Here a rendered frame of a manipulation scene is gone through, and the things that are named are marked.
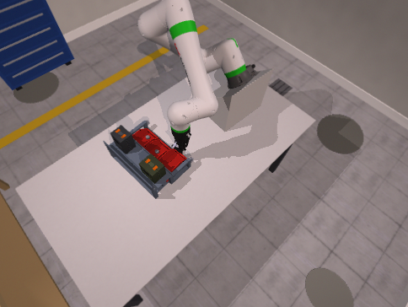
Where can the red bin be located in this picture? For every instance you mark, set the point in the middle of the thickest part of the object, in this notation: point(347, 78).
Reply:
point(157, 144)
point(172, 159)
point(140, 136)

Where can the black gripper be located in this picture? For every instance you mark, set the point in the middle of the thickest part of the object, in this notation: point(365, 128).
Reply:
point(182, 143)

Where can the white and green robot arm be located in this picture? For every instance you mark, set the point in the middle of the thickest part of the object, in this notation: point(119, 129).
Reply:
point(177, 14)

